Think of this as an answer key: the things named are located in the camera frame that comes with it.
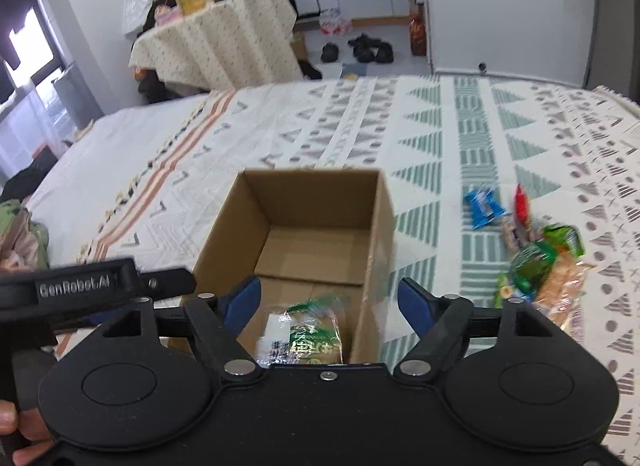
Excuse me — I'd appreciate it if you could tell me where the single black slipper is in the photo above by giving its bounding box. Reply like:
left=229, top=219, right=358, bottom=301
left=320, top=42, right=340, bottom=64

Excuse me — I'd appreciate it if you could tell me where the green snack bag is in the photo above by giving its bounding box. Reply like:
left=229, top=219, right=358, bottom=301
left=492, top=224, right=585, bottom=308

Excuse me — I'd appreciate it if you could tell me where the green label bread packet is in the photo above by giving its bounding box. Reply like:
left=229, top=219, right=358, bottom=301
left=255, top=293, right=348, bottom=368

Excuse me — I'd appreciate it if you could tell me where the brown cardboard box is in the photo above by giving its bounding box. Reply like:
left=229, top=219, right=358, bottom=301
left=193, top=169, right=394, bottom=363

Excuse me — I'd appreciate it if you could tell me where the blue snack packet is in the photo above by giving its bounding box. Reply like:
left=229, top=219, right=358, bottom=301
left=464, top=187, right=506, bottom=230

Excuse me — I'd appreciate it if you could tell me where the red snack packet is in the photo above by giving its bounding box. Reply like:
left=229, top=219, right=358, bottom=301
left=514, top=184, right=530, bottom=229

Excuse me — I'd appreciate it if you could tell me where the brown stick snack packet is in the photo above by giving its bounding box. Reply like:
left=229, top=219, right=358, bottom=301
left=501, top=217, right=530, bottom=255

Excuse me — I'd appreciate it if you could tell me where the red white plastic bag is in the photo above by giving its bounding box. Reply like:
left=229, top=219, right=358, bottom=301
left=319, top=8, right=352, bottom=36

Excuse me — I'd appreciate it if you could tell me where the cardboard box on floor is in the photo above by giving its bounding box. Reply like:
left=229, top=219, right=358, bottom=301
left=291, top=31, right=308, bottom=62

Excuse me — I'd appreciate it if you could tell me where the orange cracker packet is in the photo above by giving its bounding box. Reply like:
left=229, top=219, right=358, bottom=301
left=534, top=252, right=593, bottom=328

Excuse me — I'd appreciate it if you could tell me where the dotted cream tablecloth table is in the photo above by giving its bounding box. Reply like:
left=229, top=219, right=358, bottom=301
left=129, top=0, right=303, bottom=91

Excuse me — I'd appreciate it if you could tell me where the person's left hand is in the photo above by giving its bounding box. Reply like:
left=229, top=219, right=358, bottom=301
left=0, top=400, right=53, bottom=466

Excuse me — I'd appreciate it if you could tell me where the black slippers pile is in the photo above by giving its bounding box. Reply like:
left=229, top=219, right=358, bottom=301
left=347, top=33, right=394, bottom=65

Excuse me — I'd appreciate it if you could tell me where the patterned bed blanket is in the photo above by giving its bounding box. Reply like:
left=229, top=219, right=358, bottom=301
left=54, top=73, right=640, bottom=466

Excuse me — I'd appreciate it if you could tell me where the red oil bottle on floor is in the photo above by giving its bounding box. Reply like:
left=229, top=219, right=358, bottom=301
left=409, top=14, right=427, bottom=57

